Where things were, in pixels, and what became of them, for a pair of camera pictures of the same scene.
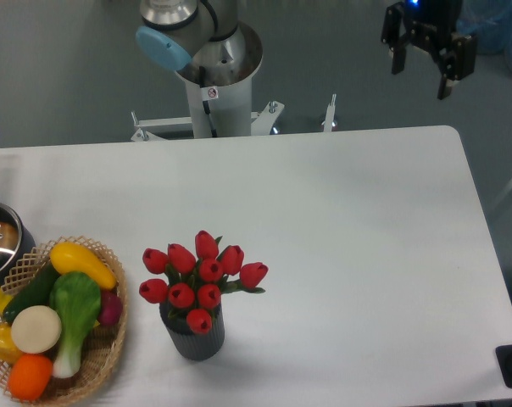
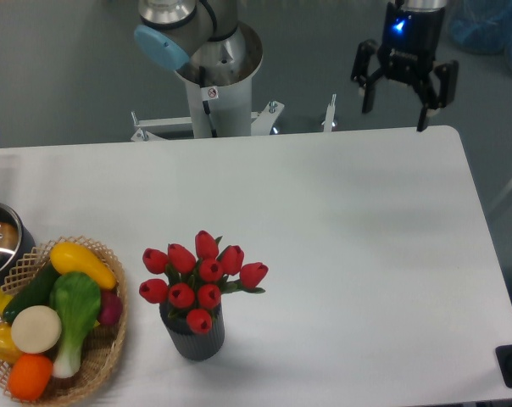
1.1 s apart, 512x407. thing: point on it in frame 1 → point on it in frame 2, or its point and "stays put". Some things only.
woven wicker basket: [101, 344] stays put
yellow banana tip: [1, 299] stays put
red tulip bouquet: [194, 283] stays put
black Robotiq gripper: [431, 25] → [411, 42]
